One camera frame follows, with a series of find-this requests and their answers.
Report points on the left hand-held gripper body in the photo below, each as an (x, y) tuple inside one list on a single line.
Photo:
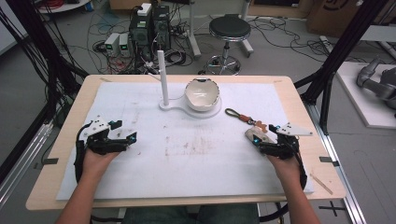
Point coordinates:
[(99, 143)]

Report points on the white platform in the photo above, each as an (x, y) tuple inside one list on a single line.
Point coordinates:
[(358, 102)]

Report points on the white stand with pole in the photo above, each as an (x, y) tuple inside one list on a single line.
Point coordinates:
[(164, 81)]

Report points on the person's right hand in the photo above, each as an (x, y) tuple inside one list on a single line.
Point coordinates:
[(288, 169)]

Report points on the wooden table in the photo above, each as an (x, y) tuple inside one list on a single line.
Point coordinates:
[(323, 146)]

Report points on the white foam mat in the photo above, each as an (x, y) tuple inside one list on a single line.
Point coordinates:
[(193, 168)]

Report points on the black computer tower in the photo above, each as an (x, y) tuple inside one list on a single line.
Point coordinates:
[(140, 35), (162, 26)]

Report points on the person's left hand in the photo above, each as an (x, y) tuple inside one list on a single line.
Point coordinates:
[(95, 163)]

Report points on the black round stool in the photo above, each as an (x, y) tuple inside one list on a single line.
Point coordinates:
[(229, 28)]

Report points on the thin wooden stick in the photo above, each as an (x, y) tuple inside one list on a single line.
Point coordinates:
[(321, 184)]

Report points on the black tape strip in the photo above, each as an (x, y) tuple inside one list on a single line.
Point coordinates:
[(49, 161), (328, 160)]

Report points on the white metal stand leg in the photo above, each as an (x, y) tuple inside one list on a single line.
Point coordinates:
[(193, 34)]

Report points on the white box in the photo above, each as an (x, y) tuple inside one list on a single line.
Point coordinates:
[(144, 9)]

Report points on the cardboard box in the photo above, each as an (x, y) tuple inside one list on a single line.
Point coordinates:
[(333, 15)]

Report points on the white bowl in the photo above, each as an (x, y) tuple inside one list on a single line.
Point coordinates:
[(200, 95)]

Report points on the black frame post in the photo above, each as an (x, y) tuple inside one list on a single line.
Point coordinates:
[(339, 53), (34, 46)]

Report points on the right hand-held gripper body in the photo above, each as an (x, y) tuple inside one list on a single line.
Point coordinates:
[(285, 146)]

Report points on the white power strip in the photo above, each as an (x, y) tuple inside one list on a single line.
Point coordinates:
[(327, 43)]

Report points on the grey power supply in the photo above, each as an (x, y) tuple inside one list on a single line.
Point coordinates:
[(112, 43), (124, 45)]

